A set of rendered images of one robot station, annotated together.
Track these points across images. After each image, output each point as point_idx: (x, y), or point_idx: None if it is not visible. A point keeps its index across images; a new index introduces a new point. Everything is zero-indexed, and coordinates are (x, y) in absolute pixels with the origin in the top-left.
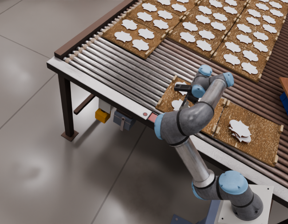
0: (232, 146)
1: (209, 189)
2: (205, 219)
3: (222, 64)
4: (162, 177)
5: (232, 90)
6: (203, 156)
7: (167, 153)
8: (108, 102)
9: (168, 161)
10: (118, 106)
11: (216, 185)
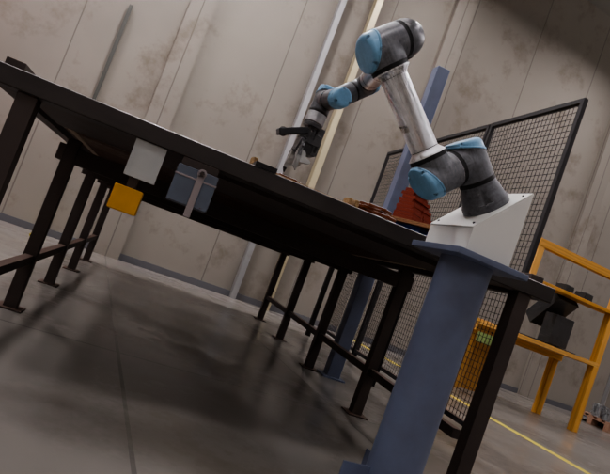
0: None
1: (447, 156)
2: (447, 249)
3: None
4: (225, 432)
5: None
6: (364, 221)
7: (200, 404)
8: (164, 143)
9: (212, 413)
10: (190, 148)
11: (451, 152)
